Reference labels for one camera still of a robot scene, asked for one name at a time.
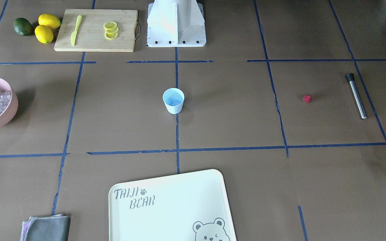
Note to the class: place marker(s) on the steel muddler with black tip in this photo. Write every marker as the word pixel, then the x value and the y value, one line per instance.
pixel 350 78

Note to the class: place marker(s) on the red strawberry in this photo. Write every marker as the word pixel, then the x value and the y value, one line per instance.
pixel 307 98

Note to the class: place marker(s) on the grey folded cloth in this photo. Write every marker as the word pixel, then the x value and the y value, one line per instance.
pixel 51 228

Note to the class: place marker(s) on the cream bear tray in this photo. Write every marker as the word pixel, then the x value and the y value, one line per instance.
pixel 182 207

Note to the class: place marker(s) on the wooden cutting board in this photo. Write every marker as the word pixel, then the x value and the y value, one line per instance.
pixel 90 37

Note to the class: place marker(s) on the green avocado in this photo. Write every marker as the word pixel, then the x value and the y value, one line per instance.
pixel 23 27

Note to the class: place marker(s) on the lemon slices stack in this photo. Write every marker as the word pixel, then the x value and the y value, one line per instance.
pixel 110 30

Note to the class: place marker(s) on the yellow plastic knife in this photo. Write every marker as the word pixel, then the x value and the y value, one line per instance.
pixel 75 31

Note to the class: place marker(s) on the light blue plastic cup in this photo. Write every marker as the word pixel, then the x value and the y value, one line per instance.
pixel 173 99

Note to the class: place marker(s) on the yellow lemon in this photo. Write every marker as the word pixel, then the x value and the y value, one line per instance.
pixel 52 21
pixel 44 34

